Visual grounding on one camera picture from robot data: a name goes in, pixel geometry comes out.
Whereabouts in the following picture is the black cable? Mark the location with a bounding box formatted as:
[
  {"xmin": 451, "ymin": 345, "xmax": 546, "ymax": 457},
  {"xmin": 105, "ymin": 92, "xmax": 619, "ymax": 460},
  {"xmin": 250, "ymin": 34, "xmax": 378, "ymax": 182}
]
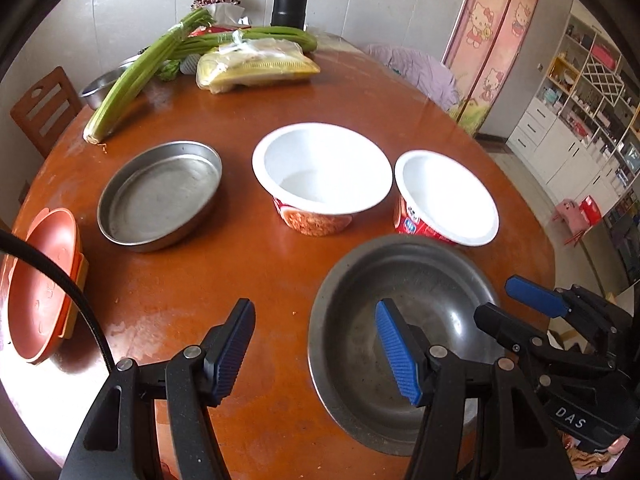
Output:
[{"xmin": 0, "ymin": 229, "xmax": 118, "ymax": 376}]

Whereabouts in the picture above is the celery bunch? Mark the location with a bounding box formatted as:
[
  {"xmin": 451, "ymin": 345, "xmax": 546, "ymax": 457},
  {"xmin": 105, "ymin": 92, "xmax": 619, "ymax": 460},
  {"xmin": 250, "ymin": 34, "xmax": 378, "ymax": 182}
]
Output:
[{"xmin": 82, "ymin": 7, "xmax": 217, "ymax": 143}]

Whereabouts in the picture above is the bunch of green stalks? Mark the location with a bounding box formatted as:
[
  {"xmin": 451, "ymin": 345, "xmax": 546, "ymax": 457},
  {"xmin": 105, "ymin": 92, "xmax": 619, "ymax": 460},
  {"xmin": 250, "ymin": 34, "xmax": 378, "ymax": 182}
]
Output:
[{"xmin": 172, "ymin": 26, "xmax": 318, "ymax": 58}]

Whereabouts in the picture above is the red stool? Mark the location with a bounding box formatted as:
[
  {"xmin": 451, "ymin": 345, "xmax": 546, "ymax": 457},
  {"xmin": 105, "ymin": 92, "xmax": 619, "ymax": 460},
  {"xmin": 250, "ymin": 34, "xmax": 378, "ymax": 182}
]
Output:
[{"xmin": 577, "ymin": 196, "xmax": 603, "ymax": 226}]

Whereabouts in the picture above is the steel bowl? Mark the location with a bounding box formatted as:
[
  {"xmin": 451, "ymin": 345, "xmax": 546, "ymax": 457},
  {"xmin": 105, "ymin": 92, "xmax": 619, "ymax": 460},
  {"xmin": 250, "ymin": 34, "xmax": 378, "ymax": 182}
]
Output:
[{"xmin": 79, "ymin": 57, "xmax": 146, "ymax": 111}]

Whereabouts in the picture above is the brown wooden chair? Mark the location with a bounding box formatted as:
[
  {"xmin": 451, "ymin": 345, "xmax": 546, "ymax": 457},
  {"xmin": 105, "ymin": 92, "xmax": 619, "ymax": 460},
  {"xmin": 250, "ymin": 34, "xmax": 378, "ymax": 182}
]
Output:
[{"xmin": 10, "ymin": 66, "xmax": 83, "ymax": 158}]

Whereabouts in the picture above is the large white paper bowl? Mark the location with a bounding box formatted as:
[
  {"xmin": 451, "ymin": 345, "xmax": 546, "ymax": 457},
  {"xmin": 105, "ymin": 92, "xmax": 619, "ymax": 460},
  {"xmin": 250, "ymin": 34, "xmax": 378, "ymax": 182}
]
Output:
[{"xmin": 251, "ymin": 122, "xmax": 393, "ymax": 237}]

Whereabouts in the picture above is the small white paper bowl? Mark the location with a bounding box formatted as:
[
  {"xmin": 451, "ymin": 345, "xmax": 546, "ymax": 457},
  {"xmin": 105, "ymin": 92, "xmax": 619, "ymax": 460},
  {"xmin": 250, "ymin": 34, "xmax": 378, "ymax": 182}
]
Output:
[{"xmin": 394, "ymin": 150, "xmax": 501, "ymax": 247}]

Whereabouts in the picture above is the pink stool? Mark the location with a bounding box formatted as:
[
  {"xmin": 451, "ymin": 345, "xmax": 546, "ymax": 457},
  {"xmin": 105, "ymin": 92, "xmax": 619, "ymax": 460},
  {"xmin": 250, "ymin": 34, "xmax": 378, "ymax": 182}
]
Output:
[{"xmin": 551, "ymin": 199, "xmax": 588, "ymax": 246}]

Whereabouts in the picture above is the pink cartoon wardrobe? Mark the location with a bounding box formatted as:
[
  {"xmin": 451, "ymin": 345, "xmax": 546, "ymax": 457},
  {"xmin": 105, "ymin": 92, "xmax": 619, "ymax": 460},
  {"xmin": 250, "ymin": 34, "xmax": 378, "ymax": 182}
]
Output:
[{"xmin": 442, "ymin": 0, "xmax": 546, "ymax": 136}]

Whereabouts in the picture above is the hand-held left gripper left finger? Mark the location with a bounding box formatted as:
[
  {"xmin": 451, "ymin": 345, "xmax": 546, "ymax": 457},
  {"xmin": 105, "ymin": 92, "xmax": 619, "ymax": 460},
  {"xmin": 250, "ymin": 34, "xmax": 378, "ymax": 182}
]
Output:
[{"xmin": 60, "ymin": 298, "xmax": 257, "ymax": 480}]

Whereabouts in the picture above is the steel pan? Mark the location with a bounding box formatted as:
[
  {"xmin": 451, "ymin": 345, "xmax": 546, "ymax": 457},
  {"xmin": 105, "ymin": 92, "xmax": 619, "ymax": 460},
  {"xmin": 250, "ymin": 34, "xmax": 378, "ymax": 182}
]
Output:
[{"xmin": 96, "ymin": 141, "xmax": 223, "ymax": 253}]

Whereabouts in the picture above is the orange plastic plate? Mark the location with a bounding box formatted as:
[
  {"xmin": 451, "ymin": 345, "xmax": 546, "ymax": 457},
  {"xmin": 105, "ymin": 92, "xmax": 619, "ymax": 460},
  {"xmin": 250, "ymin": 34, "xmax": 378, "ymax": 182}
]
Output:
[{"xmin": 7, "ymin": 206, "xmax": 83, "ymax": 365}]

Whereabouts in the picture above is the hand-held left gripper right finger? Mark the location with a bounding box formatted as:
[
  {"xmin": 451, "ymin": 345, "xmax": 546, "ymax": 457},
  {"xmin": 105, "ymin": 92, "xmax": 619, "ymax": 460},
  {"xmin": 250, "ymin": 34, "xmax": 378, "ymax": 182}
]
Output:
[{"xmin": 375, "ymin": 298, "xmax": 566, "ymax": 480}]

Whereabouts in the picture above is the white shelf cabinet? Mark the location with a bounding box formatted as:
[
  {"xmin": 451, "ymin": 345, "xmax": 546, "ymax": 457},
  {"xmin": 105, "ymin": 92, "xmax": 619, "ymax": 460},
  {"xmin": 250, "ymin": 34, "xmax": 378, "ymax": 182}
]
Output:
[{"xmin": 505, "ymin": 0, "xmax": 640, "ymax": 201}]

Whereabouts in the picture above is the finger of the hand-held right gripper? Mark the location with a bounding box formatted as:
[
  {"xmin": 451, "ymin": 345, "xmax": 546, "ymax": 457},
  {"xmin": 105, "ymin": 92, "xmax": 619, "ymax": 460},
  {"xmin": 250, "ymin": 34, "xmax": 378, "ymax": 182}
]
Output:
[
  {"xmin": 473, "ymin": 302, "xmax": 616, "ymax": 376},
  {"xmin": 504, "ymin": 275, "xmax": 633, "ymax": 346}
]

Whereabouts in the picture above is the yellow plastic plate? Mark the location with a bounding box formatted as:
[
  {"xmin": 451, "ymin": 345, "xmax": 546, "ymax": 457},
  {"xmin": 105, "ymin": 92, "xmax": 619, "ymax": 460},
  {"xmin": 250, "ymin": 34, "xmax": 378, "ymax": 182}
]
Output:
[{"xmin": 57, "ymin": 252, "xmax": 91, "ymax": 338}]

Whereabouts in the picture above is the wide steel dish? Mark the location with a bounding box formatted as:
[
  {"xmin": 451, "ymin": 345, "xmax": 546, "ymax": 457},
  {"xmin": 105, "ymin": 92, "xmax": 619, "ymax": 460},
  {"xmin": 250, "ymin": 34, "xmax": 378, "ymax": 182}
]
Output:
[{"xmin": 307, "ymin": 234, "xmax": 501, "ymax": 443}]

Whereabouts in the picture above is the bagged yellow corn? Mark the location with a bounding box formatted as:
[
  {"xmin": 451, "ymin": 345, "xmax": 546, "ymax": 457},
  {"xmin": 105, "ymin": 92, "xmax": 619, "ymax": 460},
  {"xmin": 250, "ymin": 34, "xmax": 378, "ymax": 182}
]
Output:
[{"xmin": 196, "ymin": 41, "xmax": 321, "ymax": 95}]

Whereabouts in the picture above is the purple cloth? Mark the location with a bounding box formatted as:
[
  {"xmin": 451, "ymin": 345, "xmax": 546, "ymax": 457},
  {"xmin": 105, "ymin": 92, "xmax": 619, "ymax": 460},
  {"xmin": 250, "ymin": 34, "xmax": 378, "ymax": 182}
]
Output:
[{"xmin": 362, "ymin": 43, "xmax": 458, "ymax": 111}]

